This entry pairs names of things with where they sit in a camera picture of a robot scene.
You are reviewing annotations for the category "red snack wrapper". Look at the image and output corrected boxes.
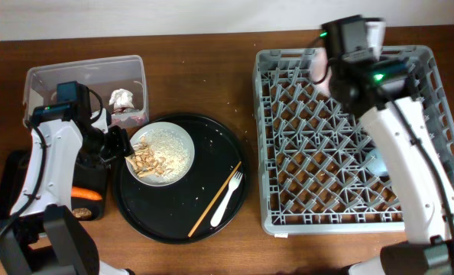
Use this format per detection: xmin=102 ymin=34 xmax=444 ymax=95
xmin=112 ymin=108 xmax=148 ymax=127

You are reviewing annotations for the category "grey plate with food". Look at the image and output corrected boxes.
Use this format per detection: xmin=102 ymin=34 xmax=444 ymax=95
xmin=125 ymin=122 xmax=195 ymax=187

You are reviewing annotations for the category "white tissue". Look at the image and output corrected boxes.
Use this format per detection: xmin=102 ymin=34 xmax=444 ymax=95
xmin=109 ymin=89 xmax=134 ymax=110

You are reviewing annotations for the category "orange carrot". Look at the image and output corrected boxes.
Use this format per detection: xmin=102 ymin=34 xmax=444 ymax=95
xmin=71 ymin=186 xmax=102 ymax=201

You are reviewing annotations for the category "brown round cookie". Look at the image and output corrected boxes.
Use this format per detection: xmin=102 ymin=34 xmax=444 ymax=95
xmin=72 ymin=208 xmax=92 ymax=221

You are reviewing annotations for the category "wooden chopstick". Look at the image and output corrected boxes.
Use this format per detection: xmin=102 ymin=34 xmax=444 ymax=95
xmin=187 ymin=161 xmax=242 ymax=238

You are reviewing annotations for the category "white plastic fork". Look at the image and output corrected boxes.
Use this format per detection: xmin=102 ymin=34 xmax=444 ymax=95
xmin=210 ymin=172 xmax=243 ymax=227

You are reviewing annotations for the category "light blue plastic cup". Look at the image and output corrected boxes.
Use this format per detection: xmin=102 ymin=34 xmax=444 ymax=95
xmin=365 ymin=148 xmax=388 ymax=177

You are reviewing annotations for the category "pink shallow bowl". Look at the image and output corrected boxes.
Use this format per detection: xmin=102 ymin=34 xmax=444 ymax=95
xmin=310 ymin=47 xmax=331 ymax=98

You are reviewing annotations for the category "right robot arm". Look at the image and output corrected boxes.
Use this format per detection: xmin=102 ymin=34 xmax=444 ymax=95
xmin=327 ymin=58 xmax=454 ymax=274

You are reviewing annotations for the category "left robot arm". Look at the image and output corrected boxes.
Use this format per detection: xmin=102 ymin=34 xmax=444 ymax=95
xmin=0 ymin=102 xmax=132 ymax=274

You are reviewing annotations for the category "clear plastic waste bin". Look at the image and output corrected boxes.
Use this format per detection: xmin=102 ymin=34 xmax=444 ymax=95
xmin=23 ymin=55 xmax=149 ymax=128

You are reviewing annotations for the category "grey dishwasher rack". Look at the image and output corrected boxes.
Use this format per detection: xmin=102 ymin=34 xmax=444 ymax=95
xmin=253 ymin=46 xmax=454 ymax=235

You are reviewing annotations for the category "black rectangular tray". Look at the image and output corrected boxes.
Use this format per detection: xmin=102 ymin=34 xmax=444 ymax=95
xmin=0 ymin=150 xmax=109 ymax=222

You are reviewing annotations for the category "round black serving tray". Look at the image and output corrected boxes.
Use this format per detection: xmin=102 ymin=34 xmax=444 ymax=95
xmin=112 ymin=113 xmax=251 ymax=244

